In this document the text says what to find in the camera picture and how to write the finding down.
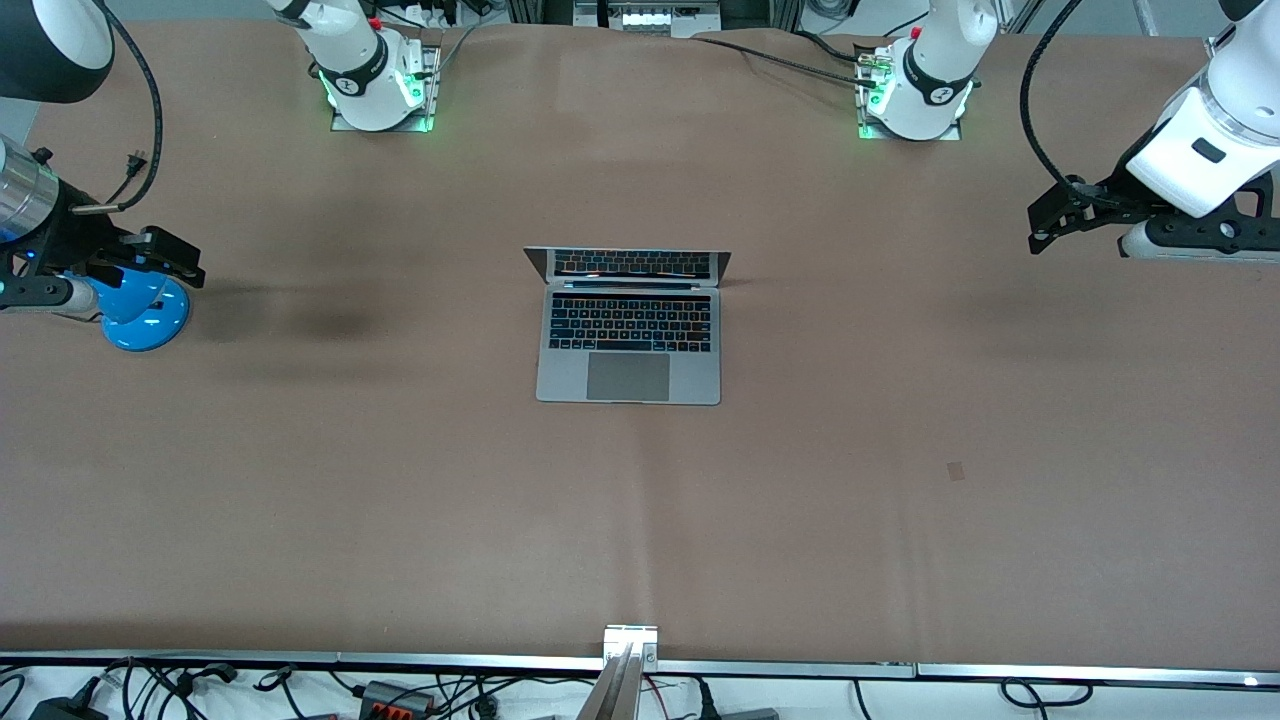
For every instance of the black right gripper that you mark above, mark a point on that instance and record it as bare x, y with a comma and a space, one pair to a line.
72, 238

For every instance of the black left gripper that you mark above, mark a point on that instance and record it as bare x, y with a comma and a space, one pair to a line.
1112, 193

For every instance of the silver grey laptop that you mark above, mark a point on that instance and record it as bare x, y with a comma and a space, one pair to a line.
628, 340

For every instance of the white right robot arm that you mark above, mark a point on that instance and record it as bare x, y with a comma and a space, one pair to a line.
355, 60

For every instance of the blue desk lamp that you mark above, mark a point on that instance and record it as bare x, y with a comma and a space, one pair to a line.
145, 320

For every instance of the black two-prong plug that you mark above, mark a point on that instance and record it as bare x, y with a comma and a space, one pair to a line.
137, 160

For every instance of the black power adapter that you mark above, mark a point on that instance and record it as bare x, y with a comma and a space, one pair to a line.
65, 708

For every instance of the white power strip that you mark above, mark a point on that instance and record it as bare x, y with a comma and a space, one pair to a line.
650, 17

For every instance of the black orange connector block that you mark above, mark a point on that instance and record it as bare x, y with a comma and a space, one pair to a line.
395, 697

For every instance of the brown table cover sheet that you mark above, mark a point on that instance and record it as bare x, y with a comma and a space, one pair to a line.
640, 520

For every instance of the grey floor box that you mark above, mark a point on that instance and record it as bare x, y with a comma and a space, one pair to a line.
748, 714

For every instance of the aluminium profile bar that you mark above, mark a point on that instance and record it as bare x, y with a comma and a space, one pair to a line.
625, 660

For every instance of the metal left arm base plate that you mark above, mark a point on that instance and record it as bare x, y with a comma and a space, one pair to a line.
868, 125

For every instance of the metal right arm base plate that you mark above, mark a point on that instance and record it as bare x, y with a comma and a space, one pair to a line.
428, 80

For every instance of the aluminium table edge rail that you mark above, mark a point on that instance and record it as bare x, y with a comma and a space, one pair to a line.
300, 660

